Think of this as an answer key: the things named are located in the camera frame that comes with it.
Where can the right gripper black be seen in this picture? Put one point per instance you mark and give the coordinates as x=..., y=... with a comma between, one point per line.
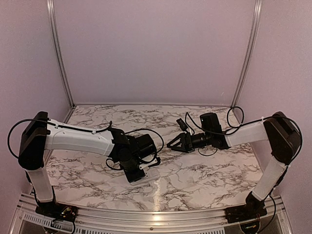
x=188, y=145

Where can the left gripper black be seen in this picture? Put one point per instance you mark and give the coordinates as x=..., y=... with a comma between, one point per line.
x=132, y=177

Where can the white remote control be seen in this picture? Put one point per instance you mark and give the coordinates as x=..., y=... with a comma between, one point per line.
x=150, y=175

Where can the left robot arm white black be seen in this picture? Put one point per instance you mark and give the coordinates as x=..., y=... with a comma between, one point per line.
x=45, y=134

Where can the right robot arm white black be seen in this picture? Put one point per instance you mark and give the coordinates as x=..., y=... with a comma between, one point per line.
x=281, y=134

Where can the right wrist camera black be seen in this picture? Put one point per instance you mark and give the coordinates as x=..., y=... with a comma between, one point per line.
x=182, y=124

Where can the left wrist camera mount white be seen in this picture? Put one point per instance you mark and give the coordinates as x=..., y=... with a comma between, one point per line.
x=155, y=162

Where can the front aluminium rail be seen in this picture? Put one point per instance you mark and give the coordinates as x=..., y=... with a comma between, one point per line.
x=106, y=221

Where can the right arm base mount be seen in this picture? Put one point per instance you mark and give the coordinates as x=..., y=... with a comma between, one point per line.
x=242, y=213

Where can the right aluminium frame post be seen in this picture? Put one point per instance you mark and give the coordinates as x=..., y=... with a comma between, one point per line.
x=249, y=51

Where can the aluminium frame post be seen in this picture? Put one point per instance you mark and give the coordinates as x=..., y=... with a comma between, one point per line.
x=57, y=48
x=249, y=51

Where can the left aluminium frame post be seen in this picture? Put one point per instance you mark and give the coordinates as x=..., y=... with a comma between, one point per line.
x=57, y=48

